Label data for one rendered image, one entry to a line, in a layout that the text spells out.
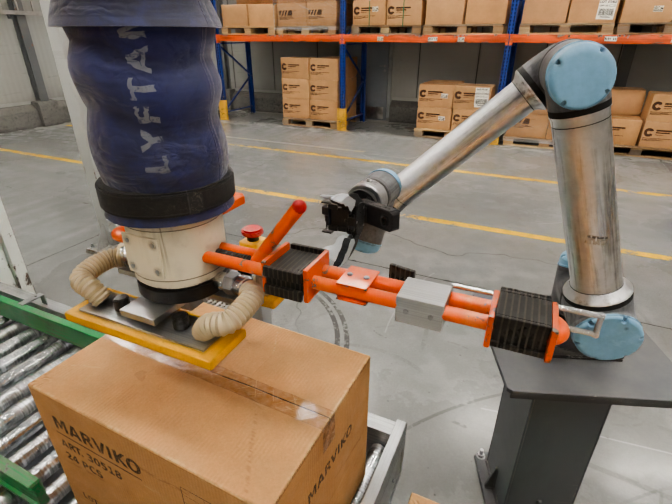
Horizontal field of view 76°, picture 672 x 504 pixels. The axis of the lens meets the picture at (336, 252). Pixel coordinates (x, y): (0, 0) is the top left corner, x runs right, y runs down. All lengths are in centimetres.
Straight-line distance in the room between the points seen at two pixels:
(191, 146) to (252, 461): 52
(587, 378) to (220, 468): 100
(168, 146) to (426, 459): 168
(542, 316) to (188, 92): 58
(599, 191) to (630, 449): 153
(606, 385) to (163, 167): 121
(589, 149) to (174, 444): 97
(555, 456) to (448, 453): 52
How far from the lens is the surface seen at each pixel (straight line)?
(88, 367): 110
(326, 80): 850
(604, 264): 115
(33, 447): 160
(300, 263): 71
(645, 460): 239
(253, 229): 140
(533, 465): 175
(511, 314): 62
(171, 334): 80
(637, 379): 148
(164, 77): 69
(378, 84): 943
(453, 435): 215
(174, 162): 70
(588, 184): 106
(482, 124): 115
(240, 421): 88
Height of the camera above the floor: 159
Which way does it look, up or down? 27 degrees down
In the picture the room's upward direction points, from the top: straight up
